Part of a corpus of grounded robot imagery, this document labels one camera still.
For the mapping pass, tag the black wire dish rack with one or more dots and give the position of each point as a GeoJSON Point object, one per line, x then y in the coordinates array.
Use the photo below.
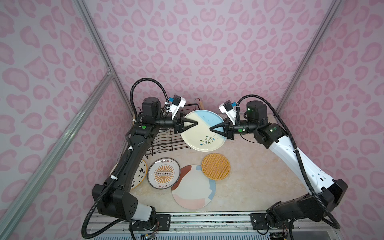
{"type": "Point", "coordinates": [168, 141]}

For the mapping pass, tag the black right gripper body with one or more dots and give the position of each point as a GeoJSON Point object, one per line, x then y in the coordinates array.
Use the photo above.
{"type": "Point", "coordinates": [245, 126]}

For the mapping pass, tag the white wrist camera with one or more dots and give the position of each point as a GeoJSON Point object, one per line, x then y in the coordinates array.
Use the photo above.
{"type": "Point", "coordinates": [229, 109]}
{"type": "Point", "coordinates": [174, 104]}

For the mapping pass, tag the large pastel colour-block plate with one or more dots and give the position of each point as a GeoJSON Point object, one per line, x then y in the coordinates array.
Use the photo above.
{"type": "Point", "coordinates": [193, 190]}

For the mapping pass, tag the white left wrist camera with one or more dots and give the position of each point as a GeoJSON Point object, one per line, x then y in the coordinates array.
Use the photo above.
{"type": "Point", "coordinates": [174, 104]}

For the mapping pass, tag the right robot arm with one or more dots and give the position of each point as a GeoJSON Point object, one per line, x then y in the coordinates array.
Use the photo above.
{"type": "Point", "coordinates": [324, 192]}

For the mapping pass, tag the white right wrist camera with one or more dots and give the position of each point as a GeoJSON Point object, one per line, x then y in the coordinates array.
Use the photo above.
{"type": "Point", "coordinates": [229, 109]}

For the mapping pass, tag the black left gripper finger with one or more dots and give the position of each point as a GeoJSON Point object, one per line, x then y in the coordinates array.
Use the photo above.
{"type": "Point", "coordinates": [186, 120]}
{"type": "Point", "coordinates": [185, 126]}

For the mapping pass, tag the cream and blue plate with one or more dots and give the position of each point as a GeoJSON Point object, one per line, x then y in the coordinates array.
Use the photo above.
{"type": "Point", "coordinates": [199, 137]}

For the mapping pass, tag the orange sunburst green-rim plate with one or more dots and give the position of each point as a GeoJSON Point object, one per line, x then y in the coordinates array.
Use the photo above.
{"type": "Point", "coordinates": [164, 173]}

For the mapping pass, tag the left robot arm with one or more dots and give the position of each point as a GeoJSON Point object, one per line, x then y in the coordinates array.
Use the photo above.
{"type": "Point", "coordinates": [113, 197]}

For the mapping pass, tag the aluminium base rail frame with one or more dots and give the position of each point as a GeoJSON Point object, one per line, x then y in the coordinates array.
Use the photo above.
{"type": "Point", "coordinates": [219, 226]}

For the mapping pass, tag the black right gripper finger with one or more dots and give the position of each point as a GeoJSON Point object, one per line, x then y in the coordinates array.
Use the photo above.
{"type": "Point", "coordinates": [222, 125]}
{"type": "Point", "coordinates": [218, 132]}

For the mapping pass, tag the star pattern character plate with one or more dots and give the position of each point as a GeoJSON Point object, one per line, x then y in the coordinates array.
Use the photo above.
{"type": "Point", "coordinates": [140, 174]}

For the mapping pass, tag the tan woven bamboo tray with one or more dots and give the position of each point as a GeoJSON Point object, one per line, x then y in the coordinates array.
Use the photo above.
{"type": "Point", "coordinates": [216, 167]}

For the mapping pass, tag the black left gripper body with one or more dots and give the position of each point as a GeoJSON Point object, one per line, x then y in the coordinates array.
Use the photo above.
{"type": "Point", "coordinates": [166, 123]}

